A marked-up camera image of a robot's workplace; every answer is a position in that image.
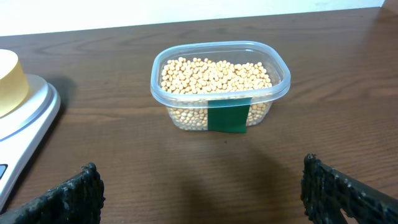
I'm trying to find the white digital kitchen scale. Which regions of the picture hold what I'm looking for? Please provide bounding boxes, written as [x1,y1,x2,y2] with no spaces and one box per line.
[1,74,61,208]

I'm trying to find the clear plastic container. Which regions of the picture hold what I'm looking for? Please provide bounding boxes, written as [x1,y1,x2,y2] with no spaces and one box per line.
[150,40,291,133]

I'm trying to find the soybeans in container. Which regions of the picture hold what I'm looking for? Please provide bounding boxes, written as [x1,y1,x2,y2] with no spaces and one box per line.
[159,57,273,131]

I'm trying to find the yellow bowl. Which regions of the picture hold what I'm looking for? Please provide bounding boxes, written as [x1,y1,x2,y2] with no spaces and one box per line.
[1,49,29,117]

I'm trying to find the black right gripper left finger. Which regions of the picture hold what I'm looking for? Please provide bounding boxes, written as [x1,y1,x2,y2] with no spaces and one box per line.
[1,162,105,224]

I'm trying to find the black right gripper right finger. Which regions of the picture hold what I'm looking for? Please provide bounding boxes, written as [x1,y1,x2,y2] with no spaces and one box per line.
[300,154,397,224]

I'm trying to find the green tape label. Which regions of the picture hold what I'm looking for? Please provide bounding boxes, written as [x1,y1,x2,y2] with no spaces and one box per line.
[208,98,251,133]

